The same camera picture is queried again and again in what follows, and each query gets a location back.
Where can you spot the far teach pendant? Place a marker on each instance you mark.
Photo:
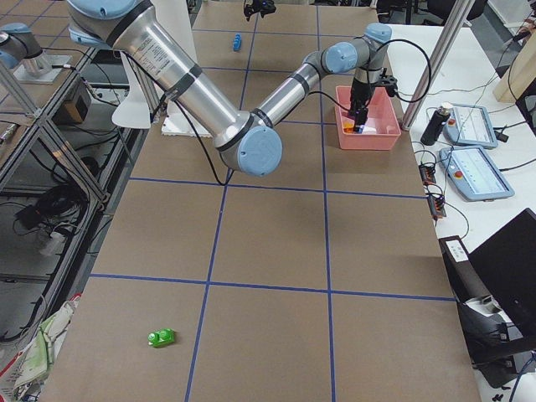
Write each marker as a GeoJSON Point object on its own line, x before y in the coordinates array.
{"type": "Point", "coordinates": [470, 125]}

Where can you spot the near grey usb hub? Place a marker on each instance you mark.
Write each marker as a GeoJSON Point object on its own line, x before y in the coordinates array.
{"type": "Point", "coordinates": [436, 204]}

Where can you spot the crumpled plastic bag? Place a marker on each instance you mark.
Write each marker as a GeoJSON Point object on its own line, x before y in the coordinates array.
{"type": "Point", "coordinates": [24, 376]}

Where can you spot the aluminium frame post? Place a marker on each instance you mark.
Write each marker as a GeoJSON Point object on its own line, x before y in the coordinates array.
{"type": "Point", "coordinates": [442, 48]}

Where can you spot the teach pendant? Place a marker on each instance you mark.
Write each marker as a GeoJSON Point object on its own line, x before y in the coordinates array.
{"type": "Point", "coordinates": [474, 174]}
{"type": "Point", "coordinates": [470, 125]}

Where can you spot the black laptop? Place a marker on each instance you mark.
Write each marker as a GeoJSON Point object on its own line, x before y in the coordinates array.
{"type": "Point", "coordinates": [494, 287]}

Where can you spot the near teach pendant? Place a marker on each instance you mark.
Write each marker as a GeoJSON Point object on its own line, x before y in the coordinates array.
{"type": "Point", "coordinates": [474, 174]}

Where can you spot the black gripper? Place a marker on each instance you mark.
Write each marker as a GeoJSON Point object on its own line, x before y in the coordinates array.
{"type": "Point", "coordinates": [359, 93]}
{"type": "Point", "coordinates": [254, 7]}

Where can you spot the far grey usb hub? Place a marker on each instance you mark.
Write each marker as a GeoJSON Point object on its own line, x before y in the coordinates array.
{"type": "Point", "coordinates": [427, 174]}

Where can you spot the pink plastic box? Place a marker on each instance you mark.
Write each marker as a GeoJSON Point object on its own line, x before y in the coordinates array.
{"type": "Point", "coordinates": [381, 130]}

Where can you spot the black water bottle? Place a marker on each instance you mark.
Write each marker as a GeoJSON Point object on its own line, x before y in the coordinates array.
{"type": "Point", "coordinates": [435, 125]}

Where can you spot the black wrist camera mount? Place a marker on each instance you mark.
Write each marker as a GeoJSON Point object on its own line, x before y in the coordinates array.
{"type": "Point", "coordinates": [389, 83]}

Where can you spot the long blue four-stud block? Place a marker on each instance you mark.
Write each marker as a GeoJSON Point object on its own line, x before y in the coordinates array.
{"type": "Point", "coordinates": [237, 42]}

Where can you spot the grey usb hub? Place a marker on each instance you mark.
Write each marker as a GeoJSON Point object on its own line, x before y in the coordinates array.
{"type": "Point", "coordinates": [427, 174]}
{"type": "Point", "coordinates": [436, 204]}

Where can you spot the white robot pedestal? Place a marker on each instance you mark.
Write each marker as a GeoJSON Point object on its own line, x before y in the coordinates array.
{"type": "Point", "coordinates": [134, 111]}

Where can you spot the orange sloped block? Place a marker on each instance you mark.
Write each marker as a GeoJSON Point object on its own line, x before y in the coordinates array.
{"type": "Point", "coordinates": [348, 128]}

